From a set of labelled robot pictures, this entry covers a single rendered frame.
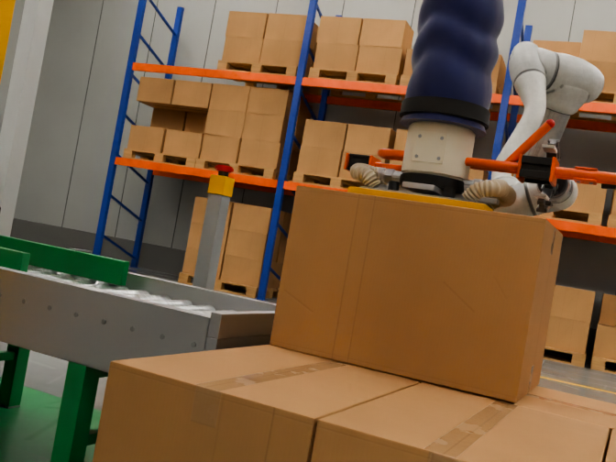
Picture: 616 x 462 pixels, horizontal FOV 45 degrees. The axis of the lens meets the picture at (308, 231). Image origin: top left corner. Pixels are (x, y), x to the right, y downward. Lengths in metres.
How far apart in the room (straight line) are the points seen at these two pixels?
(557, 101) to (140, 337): 1.54
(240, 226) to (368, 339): 8.43
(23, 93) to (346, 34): 5.84
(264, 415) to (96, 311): 0.85
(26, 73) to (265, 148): 5.51
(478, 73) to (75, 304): 1.17
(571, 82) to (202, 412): 1.75
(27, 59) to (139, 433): 3.99
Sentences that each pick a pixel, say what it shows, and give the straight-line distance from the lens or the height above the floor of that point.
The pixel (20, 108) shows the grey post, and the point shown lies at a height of 1.34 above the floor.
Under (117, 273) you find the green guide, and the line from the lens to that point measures 2.64.
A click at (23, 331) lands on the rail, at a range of 2.12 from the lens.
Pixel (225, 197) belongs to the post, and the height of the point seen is 0.92.
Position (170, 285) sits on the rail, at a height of 0.58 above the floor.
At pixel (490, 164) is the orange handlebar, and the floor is 1.07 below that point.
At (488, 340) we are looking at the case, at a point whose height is 0.67.
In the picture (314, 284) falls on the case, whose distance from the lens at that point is 1.80.
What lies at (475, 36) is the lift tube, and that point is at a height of 1.37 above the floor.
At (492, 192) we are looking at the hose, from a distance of 1.77.
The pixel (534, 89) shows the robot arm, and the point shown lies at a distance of 2.44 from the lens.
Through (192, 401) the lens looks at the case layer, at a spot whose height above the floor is 0.52.
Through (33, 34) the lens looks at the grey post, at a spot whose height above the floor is 1.82.
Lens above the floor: 0.80
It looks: 1 degrees up
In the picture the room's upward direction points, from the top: 10 degrees clockwise
